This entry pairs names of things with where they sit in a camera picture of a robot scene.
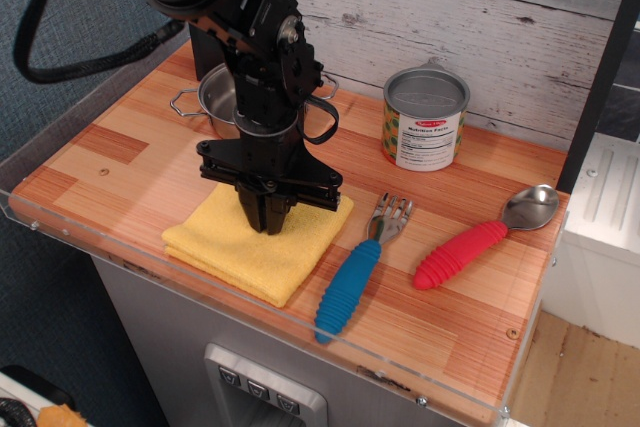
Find toy food can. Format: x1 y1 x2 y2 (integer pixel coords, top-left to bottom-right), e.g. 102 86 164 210
381 64 470 172

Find small steel pot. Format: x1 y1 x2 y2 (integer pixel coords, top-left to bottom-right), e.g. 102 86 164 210
170 65 339 144

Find yellow cloth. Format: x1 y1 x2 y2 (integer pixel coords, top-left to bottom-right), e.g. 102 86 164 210
162 184 354 308

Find orange object at corner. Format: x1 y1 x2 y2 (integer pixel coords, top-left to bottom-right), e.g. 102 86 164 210
36 404 89 427

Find clear acrylic table guard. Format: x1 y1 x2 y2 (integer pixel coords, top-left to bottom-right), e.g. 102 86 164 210
0 46 511 427

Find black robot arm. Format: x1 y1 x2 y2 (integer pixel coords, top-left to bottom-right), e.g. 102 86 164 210
145 0 342 235

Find black braided cable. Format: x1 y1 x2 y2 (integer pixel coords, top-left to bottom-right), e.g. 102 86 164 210
12 0 186 85

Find silver dispenser panel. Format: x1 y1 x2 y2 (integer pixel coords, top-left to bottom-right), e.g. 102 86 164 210
204 343 329 426

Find red handled spoon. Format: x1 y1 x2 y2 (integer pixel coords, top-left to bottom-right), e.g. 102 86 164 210
413 184 560 290

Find blue handled fork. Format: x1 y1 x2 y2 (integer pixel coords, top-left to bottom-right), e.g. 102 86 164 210
315 193 413 344

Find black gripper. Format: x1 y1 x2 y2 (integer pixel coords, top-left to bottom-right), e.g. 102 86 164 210
196 133 343 235

